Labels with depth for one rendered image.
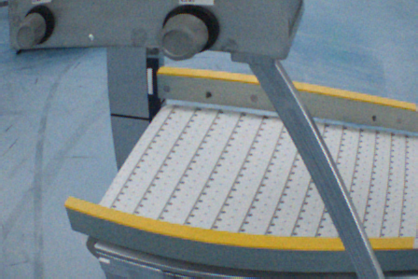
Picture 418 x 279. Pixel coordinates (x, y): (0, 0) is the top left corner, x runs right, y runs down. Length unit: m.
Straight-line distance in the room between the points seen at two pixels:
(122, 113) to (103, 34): 0.43
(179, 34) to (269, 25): 0.05
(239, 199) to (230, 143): 0.10
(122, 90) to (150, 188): 0.21
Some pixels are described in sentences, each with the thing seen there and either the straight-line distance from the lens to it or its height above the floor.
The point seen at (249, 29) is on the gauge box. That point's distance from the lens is 0.37.
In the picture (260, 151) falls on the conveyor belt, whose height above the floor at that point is 0.83.
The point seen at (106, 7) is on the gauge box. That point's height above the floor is 1.07.
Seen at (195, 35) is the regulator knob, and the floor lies 1.06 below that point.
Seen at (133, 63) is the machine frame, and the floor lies 0.87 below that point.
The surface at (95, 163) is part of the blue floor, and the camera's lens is 2.20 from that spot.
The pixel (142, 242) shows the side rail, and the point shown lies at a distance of 0.54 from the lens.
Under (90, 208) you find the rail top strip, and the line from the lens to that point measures 0.55.
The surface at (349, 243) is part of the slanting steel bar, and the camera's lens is 0.42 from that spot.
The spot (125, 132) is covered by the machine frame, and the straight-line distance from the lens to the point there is 0.84.
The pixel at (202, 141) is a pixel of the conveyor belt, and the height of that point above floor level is 0.83.
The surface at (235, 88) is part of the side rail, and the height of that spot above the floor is 0.86.
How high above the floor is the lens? 1.20
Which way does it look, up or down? 30 degrees down
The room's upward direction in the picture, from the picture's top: 2 degrees counter-clockwise
